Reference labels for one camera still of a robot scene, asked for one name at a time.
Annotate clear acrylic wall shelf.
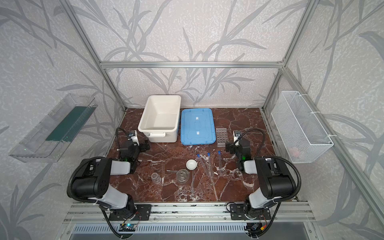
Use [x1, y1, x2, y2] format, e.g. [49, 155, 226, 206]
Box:
[9, 94, 98, 163]

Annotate white plastic storage bin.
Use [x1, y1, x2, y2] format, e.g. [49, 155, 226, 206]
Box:
[138, 95, 182, 143]

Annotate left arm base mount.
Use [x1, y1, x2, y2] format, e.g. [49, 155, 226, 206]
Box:
[109, 204, 152, 222]

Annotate small clear glass beaker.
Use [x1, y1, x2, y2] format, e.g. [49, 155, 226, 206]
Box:
[151, 173, 162, 185]

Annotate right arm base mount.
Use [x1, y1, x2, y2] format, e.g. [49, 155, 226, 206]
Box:
[226, 203, 272, 221]

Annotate green circuit board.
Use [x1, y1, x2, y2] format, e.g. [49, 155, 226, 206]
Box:
[119, 224, 138, 232]

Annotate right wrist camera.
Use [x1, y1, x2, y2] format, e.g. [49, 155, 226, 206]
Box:
[233, 131, 242, 141]

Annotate blue plastic bin lid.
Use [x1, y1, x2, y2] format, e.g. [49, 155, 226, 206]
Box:
[181, 108, 216, 146]

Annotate glass stirring rod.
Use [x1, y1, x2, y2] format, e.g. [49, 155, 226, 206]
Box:
[191, 170, 195, 195]

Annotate right circuit board wires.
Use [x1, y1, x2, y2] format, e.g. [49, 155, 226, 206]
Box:
[245, 221, 269, 236]

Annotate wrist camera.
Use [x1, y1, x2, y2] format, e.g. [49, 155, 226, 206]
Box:
[233, 131, 242, 141]
[128, 130, 140, 145]

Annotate blue capped test tube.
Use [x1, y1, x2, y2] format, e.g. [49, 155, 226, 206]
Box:
[207, 153, 214, 178]
[218, 151, 223, 171]
[197, 154, 210, 177]

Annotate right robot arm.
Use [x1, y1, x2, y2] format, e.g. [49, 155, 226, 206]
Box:
[225, 139, 302, 214]

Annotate clear glass flask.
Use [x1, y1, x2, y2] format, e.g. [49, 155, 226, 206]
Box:
[176, 169, 190, 185]

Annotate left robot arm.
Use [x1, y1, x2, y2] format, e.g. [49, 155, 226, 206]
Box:
[67, 140, 150, 213]

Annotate white ceramic dish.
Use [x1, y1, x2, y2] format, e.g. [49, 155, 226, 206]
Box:
[186, 159, 198, 171]

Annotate pink object in basket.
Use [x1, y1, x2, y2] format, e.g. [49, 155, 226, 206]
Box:
[290, 147, 301, 158]

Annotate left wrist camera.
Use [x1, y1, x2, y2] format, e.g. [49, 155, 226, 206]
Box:
[128, 130, 140, 145]

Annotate clear test tube rack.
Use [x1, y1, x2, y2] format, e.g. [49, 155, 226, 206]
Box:
[216, 128, 229, 148]

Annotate white wire mesh basket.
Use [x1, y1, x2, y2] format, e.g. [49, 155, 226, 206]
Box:
[271, 91, 334, 164]

